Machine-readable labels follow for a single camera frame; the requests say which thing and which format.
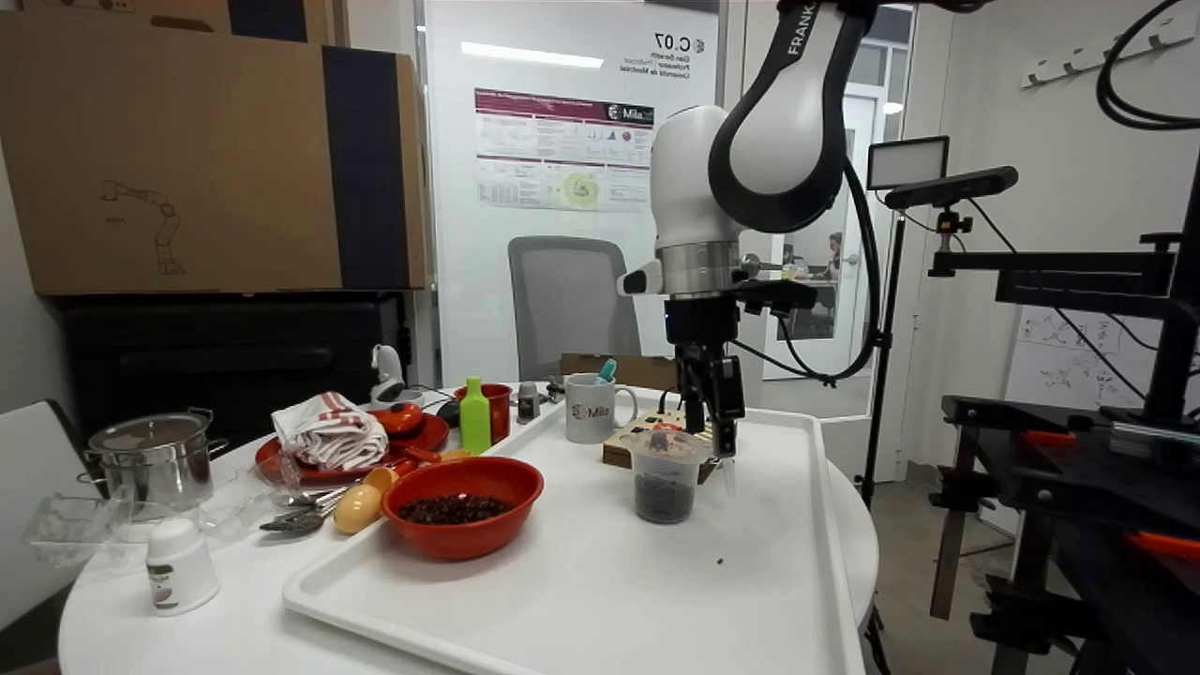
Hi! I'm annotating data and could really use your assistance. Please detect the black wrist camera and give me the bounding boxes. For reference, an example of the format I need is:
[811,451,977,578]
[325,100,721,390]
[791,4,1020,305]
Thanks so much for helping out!
[731,275,826,318]

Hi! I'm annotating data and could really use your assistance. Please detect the white plastic tray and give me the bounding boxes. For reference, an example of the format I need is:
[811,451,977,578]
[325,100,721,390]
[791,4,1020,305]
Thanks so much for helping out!
[280,403,869,675]

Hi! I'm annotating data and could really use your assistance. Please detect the large cardboard sheet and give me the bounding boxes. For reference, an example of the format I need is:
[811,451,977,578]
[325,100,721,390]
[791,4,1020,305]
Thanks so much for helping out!
[0,0,437,301]

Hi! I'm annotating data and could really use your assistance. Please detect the metal utensils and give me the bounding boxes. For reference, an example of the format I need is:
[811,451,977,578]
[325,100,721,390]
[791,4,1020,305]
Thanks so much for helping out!
[255,485,350,543]

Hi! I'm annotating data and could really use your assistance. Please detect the whiteboard with drawings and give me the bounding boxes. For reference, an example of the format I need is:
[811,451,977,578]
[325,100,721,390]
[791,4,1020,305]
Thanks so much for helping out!
[1001,305,1200,420]

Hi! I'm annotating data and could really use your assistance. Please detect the thick black cable hose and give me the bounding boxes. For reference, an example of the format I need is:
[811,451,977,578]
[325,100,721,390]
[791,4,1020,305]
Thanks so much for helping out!
[1096,0,1200,134]

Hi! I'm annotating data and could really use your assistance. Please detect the clear plastic container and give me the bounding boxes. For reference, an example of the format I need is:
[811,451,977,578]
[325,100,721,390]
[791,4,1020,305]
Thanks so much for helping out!
[25,481,292,570]

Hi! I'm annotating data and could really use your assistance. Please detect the small white bottle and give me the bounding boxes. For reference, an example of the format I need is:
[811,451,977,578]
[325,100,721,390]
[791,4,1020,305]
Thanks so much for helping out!
[144,514,225,618]

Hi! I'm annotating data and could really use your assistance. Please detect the wooden switch busy board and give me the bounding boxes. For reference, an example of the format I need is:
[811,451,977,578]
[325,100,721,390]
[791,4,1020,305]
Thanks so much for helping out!
[599,415,722,489]

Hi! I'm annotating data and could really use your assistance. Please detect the purple white poster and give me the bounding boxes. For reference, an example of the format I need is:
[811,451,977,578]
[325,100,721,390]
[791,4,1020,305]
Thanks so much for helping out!
[470,83,659,218]

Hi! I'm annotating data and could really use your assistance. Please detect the white dispenser device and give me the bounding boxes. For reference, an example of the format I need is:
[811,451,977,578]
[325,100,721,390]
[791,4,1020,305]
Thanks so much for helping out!
[367,340,407,410]

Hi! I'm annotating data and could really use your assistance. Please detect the orange handled black clamp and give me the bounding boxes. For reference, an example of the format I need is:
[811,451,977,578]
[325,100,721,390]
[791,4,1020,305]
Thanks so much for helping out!
[1120,528,1200,570]
[1017,428,1085,458]

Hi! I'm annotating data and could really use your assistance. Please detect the small cardboard box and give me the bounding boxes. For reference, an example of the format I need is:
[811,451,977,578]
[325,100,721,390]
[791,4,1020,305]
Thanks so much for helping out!
[556,349,686,395]

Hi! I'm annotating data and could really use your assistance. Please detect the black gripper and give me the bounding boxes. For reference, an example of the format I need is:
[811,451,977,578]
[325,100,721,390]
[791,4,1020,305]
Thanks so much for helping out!
[659,296,751,463]

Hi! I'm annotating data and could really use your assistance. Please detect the white wall hook rail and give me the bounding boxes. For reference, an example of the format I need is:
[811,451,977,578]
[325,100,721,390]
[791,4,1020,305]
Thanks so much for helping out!
[1020,18,1200,95]

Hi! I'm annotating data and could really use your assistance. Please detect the white door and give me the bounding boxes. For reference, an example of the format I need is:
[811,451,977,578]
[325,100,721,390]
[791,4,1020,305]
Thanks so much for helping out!
[747,71,894,388]

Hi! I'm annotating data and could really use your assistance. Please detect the grey office chair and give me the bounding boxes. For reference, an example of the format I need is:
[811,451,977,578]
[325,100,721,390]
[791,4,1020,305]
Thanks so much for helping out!
[506,233,645,388]

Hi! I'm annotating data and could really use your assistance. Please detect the black cabinet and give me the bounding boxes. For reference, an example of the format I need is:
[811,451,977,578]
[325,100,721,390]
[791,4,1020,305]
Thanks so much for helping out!
[51,289,414,446]

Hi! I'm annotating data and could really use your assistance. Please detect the red cup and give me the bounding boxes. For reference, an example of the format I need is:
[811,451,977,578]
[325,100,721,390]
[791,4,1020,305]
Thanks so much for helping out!
[455,380,517,451]

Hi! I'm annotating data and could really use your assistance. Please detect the black light stand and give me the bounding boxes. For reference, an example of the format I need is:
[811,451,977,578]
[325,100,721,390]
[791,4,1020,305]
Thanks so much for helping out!
[854,184,909,505]

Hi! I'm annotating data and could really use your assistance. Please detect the clear glass pitcher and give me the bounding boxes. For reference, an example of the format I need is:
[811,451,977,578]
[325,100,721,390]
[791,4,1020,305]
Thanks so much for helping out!
[79,404,232,516]

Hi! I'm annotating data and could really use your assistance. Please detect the LED light panel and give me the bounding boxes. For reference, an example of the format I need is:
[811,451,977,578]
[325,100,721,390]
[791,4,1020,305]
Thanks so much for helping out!
[867,131,951,195]

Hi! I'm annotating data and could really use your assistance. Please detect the orange toy carrot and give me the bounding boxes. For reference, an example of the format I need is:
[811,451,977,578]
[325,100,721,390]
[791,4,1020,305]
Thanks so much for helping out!
[325,463,406,541]

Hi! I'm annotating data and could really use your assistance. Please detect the black mounting bar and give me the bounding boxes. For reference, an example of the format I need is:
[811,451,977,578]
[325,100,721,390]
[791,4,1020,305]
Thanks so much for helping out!
[926,229,1190,318]

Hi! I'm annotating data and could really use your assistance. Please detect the white display panel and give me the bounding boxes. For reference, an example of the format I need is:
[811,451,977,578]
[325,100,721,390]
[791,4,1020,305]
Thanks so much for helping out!
[420,0,727,390]

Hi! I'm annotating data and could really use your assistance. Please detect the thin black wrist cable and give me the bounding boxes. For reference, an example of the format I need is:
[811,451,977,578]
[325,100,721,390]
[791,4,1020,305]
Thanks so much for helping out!
[731,159,884,388]

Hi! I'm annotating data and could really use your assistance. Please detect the black stereo camera bar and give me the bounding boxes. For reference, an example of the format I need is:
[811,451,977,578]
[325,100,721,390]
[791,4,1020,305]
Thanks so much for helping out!
[880,163,1024,213]

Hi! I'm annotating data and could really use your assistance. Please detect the red bowl with beans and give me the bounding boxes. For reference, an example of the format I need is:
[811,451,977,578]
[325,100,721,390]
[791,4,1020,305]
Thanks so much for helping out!
[377,455,547,566]

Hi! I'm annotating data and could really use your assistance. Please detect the white red patterned cloth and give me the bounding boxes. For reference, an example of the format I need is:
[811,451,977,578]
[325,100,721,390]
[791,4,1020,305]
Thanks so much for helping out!
[270,388,395,475]

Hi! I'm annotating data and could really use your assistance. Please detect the green plastic bottle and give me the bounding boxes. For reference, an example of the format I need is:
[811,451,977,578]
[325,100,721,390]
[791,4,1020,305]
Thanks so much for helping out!
[455,375,494,458]

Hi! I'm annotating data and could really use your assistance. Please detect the white chair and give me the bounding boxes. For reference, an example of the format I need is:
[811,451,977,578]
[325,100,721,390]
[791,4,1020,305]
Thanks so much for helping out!
[0,398,100,635]

